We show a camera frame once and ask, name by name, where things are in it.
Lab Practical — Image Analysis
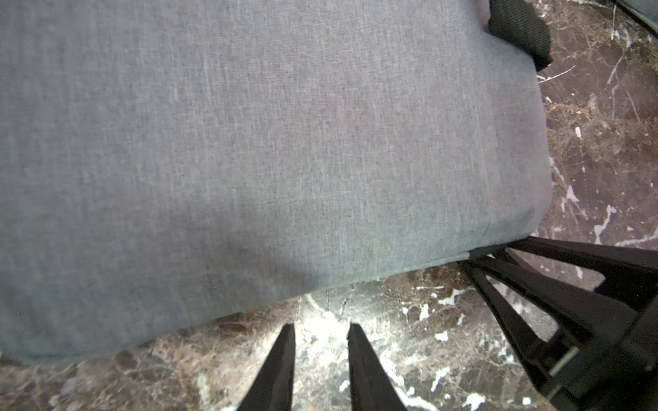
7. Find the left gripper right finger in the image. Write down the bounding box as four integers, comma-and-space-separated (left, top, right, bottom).
348, 323, 406, 411

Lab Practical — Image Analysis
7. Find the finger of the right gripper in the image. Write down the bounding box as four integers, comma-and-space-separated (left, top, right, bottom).
493, 236, 657, 277
459, 257, 638, 359

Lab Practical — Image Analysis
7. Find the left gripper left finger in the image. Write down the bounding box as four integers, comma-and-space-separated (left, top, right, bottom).
237, 323, 296, 411

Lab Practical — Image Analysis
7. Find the grey laptop bag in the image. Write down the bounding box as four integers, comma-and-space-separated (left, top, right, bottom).
614, 0, 658, 34
1, 1, 552, 363

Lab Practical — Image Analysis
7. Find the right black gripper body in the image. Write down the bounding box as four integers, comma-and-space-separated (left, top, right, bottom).
534, 292, 657, 410

